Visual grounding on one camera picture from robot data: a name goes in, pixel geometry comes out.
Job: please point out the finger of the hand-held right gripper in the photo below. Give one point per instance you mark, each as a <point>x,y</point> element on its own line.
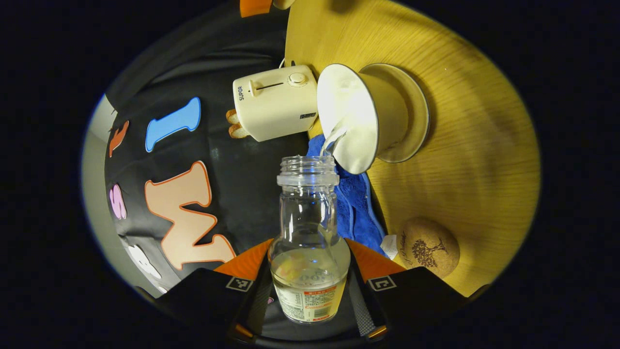
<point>255,7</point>

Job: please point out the round cork coaster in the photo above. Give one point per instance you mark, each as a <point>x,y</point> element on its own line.
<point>445,257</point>

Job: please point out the blue towel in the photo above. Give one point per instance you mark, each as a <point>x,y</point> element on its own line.
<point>356,208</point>

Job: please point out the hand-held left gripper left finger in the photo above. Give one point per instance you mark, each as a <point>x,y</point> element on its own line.
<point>256,305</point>

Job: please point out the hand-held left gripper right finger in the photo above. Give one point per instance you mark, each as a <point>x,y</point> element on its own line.
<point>365,310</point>

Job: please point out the clear plastic water bottle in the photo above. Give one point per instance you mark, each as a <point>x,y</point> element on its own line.
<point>310,271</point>

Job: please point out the cream ceramic saucer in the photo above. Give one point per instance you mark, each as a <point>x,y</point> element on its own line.
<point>419,111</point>

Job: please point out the cream toaster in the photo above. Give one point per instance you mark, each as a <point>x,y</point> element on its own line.
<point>276,111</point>

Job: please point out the toasted bread slice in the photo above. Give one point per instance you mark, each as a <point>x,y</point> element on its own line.
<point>232,116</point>
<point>238,131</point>

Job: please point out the cream ceramic teacup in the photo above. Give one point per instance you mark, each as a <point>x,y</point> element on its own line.
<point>348,111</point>

